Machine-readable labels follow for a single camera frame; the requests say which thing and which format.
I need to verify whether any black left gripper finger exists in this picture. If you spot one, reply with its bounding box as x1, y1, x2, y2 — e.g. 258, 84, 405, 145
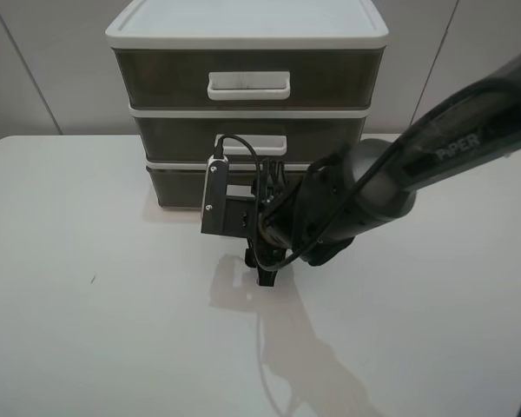
256, 266, 278, 288

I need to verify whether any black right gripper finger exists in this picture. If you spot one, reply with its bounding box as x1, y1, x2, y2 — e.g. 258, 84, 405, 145
244, 246, 256, 268

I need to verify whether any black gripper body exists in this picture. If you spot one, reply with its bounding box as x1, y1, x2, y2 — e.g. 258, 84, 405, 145
247, 159, 313, 271

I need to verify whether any smoky drawer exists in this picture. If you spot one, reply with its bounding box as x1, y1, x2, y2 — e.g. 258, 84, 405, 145
136, 117, 365, 163
115, 50, 384, 110
147, 168, 313, 211

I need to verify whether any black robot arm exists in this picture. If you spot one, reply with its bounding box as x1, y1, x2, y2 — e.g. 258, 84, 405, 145
245, 54, 521, 287

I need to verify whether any white plastic drawer cabinet frame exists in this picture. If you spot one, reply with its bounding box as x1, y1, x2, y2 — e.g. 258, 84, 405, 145
104, 0, 390, 212

